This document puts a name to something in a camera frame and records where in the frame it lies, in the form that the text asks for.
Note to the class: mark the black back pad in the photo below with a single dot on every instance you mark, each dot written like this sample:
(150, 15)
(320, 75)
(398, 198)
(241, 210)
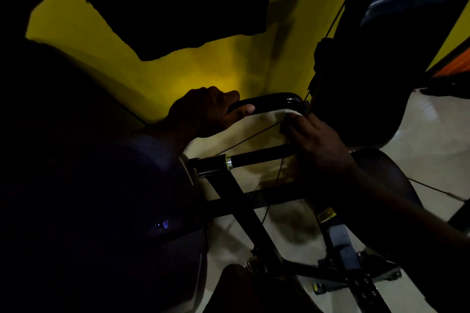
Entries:
(367, 85)

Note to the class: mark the black seat pad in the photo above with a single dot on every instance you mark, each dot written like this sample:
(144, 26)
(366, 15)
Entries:
(385, 173)

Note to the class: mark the person's left forearm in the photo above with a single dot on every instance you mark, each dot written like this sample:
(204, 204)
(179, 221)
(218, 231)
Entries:
(165, 136)

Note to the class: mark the black seated gym machine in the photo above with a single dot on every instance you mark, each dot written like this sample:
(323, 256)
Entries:
(242, 213)

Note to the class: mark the person's right hand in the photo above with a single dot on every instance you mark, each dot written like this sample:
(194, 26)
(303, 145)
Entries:
(319, 151)

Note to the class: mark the white cleaning wipe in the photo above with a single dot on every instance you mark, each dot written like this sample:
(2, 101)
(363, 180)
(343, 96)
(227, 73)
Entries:
(293, 112)

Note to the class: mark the black framed window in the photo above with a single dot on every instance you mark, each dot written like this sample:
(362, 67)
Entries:
(448, 87)

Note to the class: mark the person's blue shirt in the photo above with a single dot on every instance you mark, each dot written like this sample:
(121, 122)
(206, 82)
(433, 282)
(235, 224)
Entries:
(91, 213)

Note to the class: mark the person's right forearm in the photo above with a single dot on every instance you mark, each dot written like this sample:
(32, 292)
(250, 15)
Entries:
(404, 224)

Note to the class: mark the person's left hand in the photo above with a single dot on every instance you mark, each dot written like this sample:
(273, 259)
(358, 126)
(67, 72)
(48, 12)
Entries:
(205, 113)

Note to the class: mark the orange curtain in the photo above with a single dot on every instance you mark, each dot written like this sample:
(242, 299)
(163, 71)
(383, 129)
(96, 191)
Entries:
(457, 65)

